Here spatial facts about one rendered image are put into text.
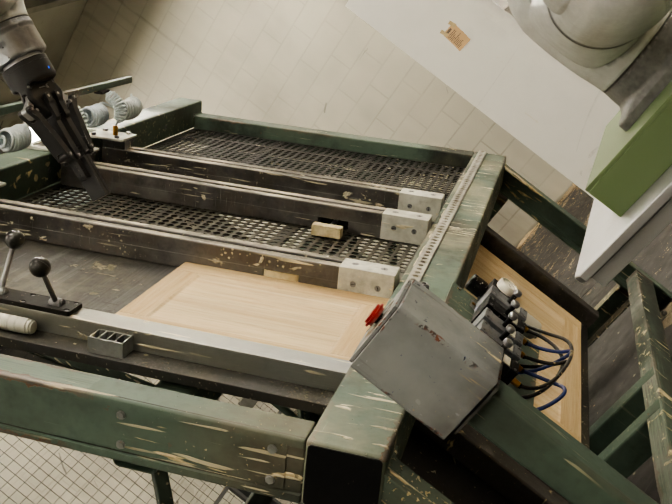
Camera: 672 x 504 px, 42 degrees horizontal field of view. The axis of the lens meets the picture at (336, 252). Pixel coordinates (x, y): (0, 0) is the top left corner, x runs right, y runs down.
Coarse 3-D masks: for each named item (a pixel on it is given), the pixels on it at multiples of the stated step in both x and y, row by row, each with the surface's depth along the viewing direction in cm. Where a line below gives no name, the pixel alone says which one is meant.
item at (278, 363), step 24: (0, 312) 165; (24, 312) 164; (96, 312) 164; (72, 336) 162; (144, 336) 158; (168, 336) 157; (192, 336) 158; (216, 336) 159; (192, 360) 157; (216, 360) 156; (240, 360) 155; (264, 360) 153; (288, 360) 153; (312, 360) 153; (336, 360) 154; (312, 384) 152; (336, 384) 151
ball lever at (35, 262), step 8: (40, 256) 156; (32, 264) 155; (40, 264) 155; (48, 264) 156; (32, 272) 155; (40, 272) 155; (48, 272) 156; (48, 280) 159; (48, 288) 160; (56, 296) 163; (48, 304) 163; (56, 304) 163
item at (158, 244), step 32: (0, 224) 210; (32, 224) 208; (64, 224) 205; (96, 224) 203; (128, 224) 205; (128, 256) 203; (160, 256) 201; (192, 256) 199; (224, 256) 197; (256, 256) 195; (288, 256) 194; (320, 256) 196; (352, 288) 191; (384, 288) 189
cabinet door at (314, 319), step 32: (160, 288) 184; (192, 288) 186; (224, 288) 188; (256, 288) 189; (288, 288) 190; (320, 288) 192; (160, 320) 168; (192, 320) 171; (224, 320) 172; (256, 320) 173; (288, 320) 175; (320, 320) 176; (352, 320) 177; (320, 352) 162; (352, 352) 163
